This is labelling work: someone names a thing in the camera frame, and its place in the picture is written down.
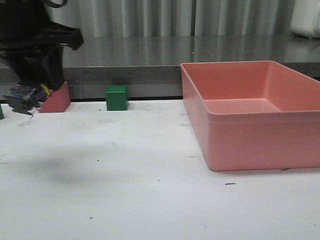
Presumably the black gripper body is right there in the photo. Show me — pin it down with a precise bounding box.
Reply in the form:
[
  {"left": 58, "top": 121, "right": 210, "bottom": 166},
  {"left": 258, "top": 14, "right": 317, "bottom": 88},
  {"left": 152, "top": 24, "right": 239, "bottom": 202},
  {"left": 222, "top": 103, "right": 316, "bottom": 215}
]
[{"left": 0, "top": 0, "right": 84, "bottom": 50}]

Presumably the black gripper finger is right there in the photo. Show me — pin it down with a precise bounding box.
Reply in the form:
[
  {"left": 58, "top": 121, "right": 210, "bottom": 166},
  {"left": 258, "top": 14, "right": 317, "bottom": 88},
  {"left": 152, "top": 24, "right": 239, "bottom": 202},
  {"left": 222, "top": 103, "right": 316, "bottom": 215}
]
[{"left": 0, "top": 46, "right": 64, "bottom": 91}]

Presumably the yellow push button switch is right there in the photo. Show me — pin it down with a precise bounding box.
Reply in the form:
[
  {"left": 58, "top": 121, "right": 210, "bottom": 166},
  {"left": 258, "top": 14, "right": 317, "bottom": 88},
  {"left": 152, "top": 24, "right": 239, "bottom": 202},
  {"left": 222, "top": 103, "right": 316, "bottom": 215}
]
[{"left": 3, "top": 84, "right": 52, "bottom": 118}]

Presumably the pink cube block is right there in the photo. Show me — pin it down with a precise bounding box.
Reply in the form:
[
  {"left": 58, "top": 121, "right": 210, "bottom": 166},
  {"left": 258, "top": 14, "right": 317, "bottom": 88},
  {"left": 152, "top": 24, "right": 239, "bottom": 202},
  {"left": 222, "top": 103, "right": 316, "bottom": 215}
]
[{"left": 38, "top": 81, "right": 71, "bottom": 113}]

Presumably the green block at left edge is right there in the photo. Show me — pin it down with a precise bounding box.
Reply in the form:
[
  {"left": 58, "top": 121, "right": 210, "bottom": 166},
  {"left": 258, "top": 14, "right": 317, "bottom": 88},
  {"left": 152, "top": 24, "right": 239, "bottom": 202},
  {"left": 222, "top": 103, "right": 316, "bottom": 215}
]
[{"left": 0, "top": 105, "right": 5, "bottom": 120}]

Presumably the green cube block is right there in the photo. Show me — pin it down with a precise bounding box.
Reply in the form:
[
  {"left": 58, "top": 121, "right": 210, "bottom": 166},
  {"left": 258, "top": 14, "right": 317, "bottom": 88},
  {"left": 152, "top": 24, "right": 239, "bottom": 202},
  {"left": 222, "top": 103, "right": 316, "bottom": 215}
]
[{"left": 105, "top": 85, "right": 129, "bottom": 111}]

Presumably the grey stone counter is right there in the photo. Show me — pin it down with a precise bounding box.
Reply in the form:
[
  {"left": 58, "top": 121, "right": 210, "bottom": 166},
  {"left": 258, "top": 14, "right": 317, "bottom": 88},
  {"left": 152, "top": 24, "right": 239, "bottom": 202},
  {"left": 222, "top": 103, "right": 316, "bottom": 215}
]
[{"left": 63, "top": 35, "right": 320, "bottom": 101}]

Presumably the pink plastic bin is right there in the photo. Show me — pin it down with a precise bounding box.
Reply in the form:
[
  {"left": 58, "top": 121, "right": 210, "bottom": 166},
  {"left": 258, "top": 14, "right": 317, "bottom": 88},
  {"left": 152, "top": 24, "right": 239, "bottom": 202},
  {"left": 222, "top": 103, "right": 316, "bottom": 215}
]
[{"left": 180, "top": 60, "right": 320, "bottom": 171}]

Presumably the white appliance on counter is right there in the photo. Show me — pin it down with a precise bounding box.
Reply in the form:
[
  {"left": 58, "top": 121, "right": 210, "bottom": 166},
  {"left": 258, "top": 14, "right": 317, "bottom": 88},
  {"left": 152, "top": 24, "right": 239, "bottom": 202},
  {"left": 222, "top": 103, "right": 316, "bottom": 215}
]
[{"left": 289, "top": 0, "right": 320, "bottom": 39}]

